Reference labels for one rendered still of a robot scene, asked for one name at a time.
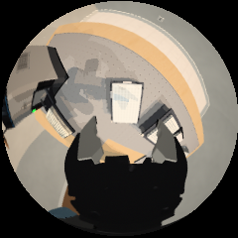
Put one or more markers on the beige control panel with coloured buttons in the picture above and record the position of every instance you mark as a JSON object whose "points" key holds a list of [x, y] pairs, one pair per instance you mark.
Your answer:
{"points": [[185, 149]]}

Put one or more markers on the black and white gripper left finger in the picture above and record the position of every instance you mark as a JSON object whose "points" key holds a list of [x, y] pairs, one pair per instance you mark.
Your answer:
{"points": [[85, 151]]}

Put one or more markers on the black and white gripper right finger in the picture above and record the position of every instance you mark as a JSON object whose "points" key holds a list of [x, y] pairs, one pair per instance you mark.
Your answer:
{"points": [[169, 152]]}

